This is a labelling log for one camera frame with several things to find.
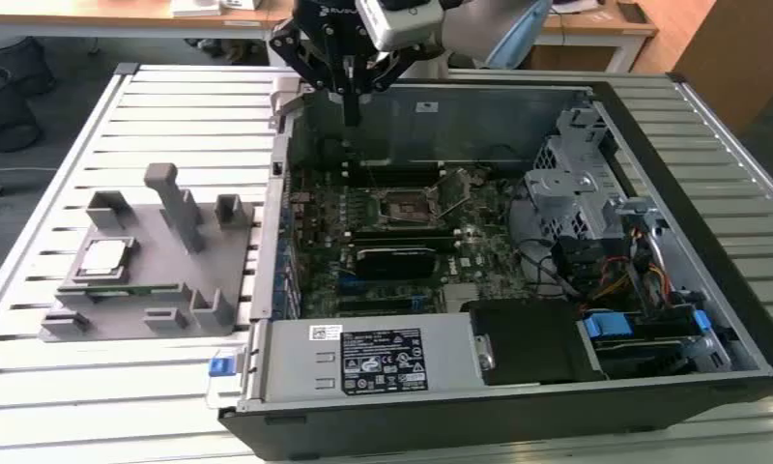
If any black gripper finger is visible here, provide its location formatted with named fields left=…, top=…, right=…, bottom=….
left=268, top=17, right=356, bottom=128
left=352, top=44, right=431, bottom=128

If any silver CPU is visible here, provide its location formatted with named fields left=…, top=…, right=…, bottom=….
left=80, top=236, right=136, bottom=279

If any CPU socket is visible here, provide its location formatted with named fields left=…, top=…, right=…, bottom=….
left=376, top=187, right=435, bottom=224

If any white box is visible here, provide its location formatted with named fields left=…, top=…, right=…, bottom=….
left=171, top=0, right=224, bottom=18

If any black RAM slot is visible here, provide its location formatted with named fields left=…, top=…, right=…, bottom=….
left=352, top=237, right=460, bottom=252
left=351, top=226, right=459, bottom=242
left=344, top=161, right=445, bottom=176

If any silver drive cage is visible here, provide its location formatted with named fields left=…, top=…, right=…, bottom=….
left=521, top=108, right=627, bottom=243

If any green motherboard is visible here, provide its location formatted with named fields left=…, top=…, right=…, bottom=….
left=287, top=163, right=556, bottom=320

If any black graphics card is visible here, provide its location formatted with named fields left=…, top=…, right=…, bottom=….
left=353, top=246, right=440, bottom=281

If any black mesh waste bin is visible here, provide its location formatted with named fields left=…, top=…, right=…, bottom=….
left=0, top=67, right=44, bottom=154
left=0, top=36, right=59, bottom=96

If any silver chipset heatsink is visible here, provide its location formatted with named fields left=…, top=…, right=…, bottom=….
left=443, top=283, right=483, bottom=313

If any grey parts rack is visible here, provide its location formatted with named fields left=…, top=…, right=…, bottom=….
left=37, top=162, right=256, bottom=344

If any wooden cabinet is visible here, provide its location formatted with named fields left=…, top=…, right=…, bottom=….
left=631, top=0, right=773, bottom=141

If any black plastic shroud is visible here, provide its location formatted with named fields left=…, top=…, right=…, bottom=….
left=463, top=298, right=604, bottom=388

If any grey power supply unit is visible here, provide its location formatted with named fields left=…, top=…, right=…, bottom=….
left=236, top=312, right=491, bottom=412

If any blue disk carrier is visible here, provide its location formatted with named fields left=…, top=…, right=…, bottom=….
left=583, top=311, right=633, bottom=342

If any black open PC case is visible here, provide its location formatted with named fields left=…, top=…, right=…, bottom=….
left=216, top=74, right=773, bottom=463

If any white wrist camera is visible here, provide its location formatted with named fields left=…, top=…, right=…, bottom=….
left=355, top=0, right=445, bottom=52

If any wooden desk white frame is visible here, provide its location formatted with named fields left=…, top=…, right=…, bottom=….
left=0, top=0, right=297, bottom=67
left=263, top=0, right=659, bottom=73

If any yellow and red wire bundle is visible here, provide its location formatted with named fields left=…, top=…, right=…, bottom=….
left=589, top=229, right=677, bottom=308

